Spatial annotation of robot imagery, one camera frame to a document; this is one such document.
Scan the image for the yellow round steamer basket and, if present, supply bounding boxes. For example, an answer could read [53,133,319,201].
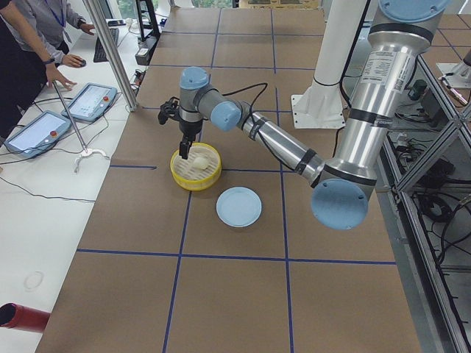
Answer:
[170,143,222,191]

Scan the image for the light blue plate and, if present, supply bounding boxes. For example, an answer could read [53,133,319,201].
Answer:
[216,187,262,228]

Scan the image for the teach pendant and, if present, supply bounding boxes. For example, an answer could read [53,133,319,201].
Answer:
[4,110,71,158]
[68,82,118,122]

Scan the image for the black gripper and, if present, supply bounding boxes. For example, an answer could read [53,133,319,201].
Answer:
[179,120,203,160]

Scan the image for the black camera cable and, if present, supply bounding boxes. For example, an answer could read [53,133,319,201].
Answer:
[220,82,269,111]

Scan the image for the white steamed bun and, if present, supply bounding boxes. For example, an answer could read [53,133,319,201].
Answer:
[193,157,210,170]

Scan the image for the white camera stand base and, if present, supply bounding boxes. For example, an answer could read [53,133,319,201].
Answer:
[291,0,378,129]

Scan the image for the person in black shirt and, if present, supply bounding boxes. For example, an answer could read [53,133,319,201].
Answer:
[1,1,75,140]

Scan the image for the red cylinder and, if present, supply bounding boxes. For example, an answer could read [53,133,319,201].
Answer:
[1,303,50,333]

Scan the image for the person in grey shirt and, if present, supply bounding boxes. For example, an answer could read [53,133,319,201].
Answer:
[13,0,94,68]

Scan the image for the pink metal rod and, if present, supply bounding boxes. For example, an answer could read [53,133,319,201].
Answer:
[52,80,88,153]

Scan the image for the near teach pendant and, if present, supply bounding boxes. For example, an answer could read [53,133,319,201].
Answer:
[4,110,71,158]

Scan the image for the black device with label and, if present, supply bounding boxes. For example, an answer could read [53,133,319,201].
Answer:
[135,35,158,66]

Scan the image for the black keyboard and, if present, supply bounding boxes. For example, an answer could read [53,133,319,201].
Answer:
[93,27,121,63]

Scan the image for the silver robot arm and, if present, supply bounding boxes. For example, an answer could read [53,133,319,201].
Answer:
[177,1,447,229]

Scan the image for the far teach pendant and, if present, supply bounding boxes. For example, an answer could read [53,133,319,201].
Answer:
[68,82,118,122]

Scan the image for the aluminium frame post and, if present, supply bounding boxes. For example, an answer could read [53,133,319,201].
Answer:
[84,0,138,112]

